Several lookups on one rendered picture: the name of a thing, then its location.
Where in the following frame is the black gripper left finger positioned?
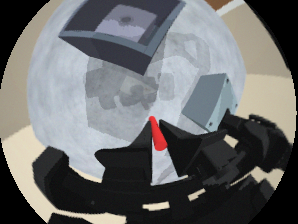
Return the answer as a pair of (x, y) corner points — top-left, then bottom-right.
(94, 121), (153, 183)

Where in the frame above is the red peg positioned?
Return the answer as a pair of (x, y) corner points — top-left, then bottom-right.
(149, 116), (168, 151)

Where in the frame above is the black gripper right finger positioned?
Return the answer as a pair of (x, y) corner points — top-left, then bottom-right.
(160, 120), (227, 177)

